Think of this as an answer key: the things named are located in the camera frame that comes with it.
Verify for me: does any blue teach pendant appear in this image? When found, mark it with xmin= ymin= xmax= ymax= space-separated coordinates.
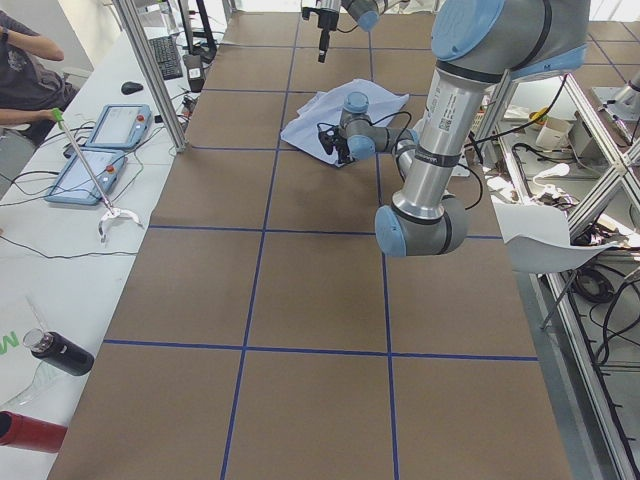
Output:
xmin=45 ymin=148 xmax=127 ymax=206
xmin=85 ymin=104 xmax=153 ymax=150

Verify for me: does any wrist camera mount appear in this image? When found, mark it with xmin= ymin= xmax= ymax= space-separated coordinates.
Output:
xmin=316 ymin=122 xmax=337 ymax=155
xmin=301 ymin=7 xmax=320 ymax=21

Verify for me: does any lower blue teach pendant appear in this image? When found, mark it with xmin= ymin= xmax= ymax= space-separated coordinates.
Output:
xmin=45 ymin=148 xmax=127 ymax=206

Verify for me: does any upper blue teach pendant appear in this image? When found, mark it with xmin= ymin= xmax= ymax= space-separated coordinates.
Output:
xmin=85 ymin=104 xmax=153 ymax=150

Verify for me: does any grabber stick green handle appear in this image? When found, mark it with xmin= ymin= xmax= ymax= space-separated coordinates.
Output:
xmin=51 ymin=108 xmax=144 ymax=244

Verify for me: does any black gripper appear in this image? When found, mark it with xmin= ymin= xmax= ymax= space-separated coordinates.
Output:
xmin=333 ymin=130 xmax=354 ymax=167
xmin=317 ymin=8 xmax=338 ymax=63

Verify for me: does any aluminium frame post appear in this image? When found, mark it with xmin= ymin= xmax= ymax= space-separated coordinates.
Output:
xmin=112 ymin=0 xmax=187 ymax=153

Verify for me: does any black box white label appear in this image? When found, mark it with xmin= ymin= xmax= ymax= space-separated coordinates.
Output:
xmin=182 ymin=54 xmax=206 ymax=93

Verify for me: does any seated person dark shirt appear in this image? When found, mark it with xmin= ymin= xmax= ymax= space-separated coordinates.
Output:
xmin=1 ymin=12 xmax=79 ymax=146

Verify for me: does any black computer mouse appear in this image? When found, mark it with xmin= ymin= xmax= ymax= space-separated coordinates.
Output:
xmin=120 ymin=81 xmax=144 ymax=95

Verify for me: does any light blue striped shirt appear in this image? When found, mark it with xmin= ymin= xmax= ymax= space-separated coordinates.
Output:
xmin=280 ymin=79 xmax=410 ymax=166

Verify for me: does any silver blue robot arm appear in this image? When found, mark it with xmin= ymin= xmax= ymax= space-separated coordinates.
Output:
xmin=301 ymin=0 xmax=400 ymax=63
xmin=324 ymin=1 xmax=590 ymax=257

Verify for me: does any black water bottle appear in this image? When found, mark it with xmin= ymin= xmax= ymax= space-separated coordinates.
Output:
xmin=23 ymin=328 xmax=94 ymax=376

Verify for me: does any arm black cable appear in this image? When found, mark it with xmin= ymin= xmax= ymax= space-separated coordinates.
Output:
xmin=369 ymin=110 xmax=486 ymax=211

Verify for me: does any red cylinder bottle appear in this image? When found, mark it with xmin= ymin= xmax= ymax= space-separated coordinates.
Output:
xmin=1 ymin=411 xmax=67 ymax=453

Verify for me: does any black keyboard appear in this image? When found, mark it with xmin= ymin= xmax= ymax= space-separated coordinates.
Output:
xmin=148 ymin=36 xmax=183 ymax=80

